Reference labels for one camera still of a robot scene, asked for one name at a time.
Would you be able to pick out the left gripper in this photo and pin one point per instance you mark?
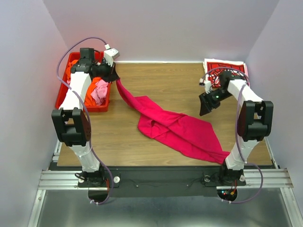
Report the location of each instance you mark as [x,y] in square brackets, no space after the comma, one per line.
[112,75]

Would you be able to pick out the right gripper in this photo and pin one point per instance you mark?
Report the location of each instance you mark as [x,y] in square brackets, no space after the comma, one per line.
[205,107]

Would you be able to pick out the magenta t shirt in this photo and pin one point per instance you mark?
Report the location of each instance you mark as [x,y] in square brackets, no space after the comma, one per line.
[192,137]

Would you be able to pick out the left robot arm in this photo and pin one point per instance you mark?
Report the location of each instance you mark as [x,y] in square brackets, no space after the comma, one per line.
[71,120]

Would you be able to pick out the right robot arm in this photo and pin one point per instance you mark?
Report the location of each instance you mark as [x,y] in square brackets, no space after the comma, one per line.
[253,119]

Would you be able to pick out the light pink t shirt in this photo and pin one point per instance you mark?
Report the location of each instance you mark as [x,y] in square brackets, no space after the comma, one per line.
[81,86]

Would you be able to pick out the orange t shirt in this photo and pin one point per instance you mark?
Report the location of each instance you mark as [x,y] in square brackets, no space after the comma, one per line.
[97,92]

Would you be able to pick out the folded red coca-cola t shirt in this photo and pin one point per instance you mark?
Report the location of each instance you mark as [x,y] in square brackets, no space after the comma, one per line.
[213,75]

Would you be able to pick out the folded white t shirt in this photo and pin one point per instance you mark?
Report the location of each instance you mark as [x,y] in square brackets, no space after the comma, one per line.
[209,64]

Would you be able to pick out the red plastic bin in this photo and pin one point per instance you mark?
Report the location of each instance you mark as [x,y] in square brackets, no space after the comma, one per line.
[72,59]

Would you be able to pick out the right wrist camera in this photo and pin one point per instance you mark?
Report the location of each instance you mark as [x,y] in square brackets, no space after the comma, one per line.
[206,84]

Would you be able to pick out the aluminium frame rail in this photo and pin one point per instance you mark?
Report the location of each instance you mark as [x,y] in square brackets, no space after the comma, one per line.
[264,201]

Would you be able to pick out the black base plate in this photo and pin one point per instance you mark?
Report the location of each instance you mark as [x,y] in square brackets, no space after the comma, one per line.
[161,182]

